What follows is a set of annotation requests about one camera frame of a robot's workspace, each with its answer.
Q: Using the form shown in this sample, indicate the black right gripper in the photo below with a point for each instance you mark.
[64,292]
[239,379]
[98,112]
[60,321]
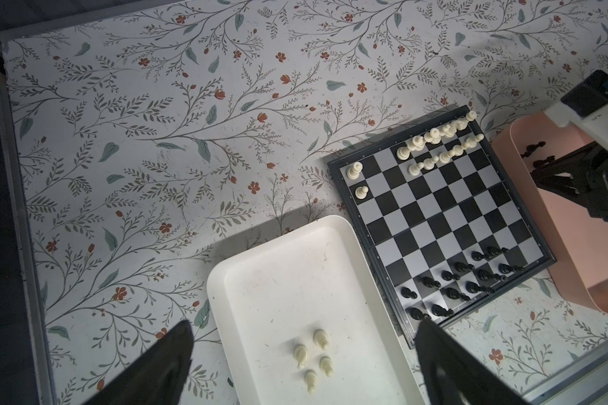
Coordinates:
[580,177]

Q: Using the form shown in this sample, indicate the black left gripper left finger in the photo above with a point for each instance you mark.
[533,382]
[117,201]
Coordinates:
[158,376]

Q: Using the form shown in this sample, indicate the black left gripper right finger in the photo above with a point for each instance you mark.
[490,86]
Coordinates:
[452,375]

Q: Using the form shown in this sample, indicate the black chess pawn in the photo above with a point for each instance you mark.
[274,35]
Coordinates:
[538,164]
[530,149]

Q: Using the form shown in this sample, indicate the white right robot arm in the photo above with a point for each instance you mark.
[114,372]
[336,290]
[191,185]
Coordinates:
[586,108]

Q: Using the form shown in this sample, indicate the black chess pawn in tray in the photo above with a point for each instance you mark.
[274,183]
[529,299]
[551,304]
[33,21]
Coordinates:
[538,164]

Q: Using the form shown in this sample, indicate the white chess piece in tray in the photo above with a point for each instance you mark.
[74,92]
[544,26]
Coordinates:
[326,366]
[300,355]
[321,338]
[311,379]

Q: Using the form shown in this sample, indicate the black white chess board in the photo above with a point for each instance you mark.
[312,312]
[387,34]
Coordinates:
[443,226]

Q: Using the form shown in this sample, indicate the white pawn on board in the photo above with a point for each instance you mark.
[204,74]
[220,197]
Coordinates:
[362,192]

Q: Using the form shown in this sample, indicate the white rook on board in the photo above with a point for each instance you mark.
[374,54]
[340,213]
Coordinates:
[354,171]

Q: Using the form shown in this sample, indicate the pink plastic tray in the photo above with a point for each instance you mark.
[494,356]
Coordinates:
[578,242]

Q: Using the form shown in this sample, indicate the white plastic tray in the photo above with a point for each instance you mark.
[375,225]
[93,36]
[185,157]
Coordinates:
[270,298]

